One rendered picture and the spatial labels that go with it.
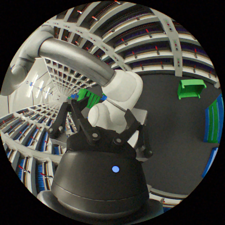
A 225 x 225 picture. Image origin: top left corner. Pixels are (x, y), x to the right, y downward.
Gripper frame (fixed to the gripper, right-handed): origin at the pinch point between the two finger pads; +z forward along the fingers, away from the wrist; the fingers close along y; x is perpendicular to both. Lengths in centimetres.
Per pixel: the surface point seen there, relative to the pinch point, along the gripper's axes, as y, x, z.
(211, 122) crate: 75, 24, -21
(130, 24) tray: -4, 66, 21
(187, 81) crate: 51, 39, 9
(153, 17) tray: 7, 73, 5
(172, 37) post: 27, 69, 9
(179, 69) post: 58, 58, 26
